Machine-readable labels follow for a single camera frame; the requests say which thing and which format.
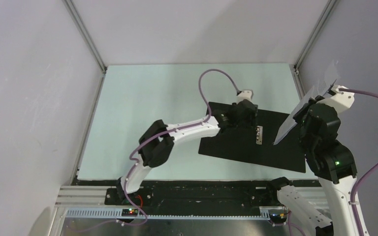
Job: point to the left controller board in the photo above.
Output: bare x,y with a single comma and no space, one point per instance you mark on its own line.
129,212

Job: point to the metal folder clip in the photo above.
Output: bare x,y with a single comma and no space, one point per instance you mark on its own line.
259,133

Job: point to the red and black folder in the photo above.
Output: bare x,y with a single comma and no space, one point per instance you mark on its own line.
240,145

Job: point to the left aluminium frame post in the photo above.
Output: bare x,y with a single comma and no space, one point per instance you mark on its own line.
80,25

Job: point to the right controller board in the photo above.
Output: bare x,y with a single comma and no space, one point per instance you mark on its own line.
278,218

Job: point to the right aluminium frame post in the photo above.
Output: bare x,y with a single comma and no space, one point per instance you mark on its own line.
316,31

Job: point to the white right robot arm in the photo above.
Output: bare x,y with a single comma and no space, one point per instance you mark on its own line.
334,166

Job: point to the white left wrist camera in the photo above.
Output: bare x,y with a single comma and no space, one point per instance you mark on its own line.
246,94

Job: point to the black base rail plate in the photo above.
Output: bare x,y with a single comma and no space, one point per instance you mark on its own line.
205,197

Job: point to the grey slotted cable duct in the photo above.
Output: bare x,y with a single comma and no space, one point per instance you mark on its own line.
115,213

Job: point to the aluminium frame post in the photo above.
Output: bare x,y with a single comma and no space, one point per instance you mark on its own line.
316,31
80,25

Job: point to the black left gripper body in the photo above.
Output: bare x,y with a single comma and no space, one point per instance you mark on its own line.
250,123

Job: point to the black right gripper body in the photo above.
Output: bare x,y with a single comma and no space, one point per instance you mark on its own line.
299,118

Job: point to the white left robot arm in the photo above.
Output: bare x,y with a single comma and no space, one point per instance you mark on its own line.
156,144

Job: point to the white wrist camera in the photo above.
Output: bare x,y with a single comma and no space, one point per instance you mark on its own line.
340,100
246,94

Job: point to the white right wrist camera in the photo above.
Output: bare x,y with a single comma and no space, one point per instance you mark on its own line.
340,100

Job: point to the controller board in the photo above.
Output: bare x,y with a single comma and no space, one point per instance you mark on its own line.
129,212
278,218

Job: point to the large printed paper sheet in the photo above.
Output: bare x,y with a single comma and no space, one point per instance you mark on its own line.
322,88

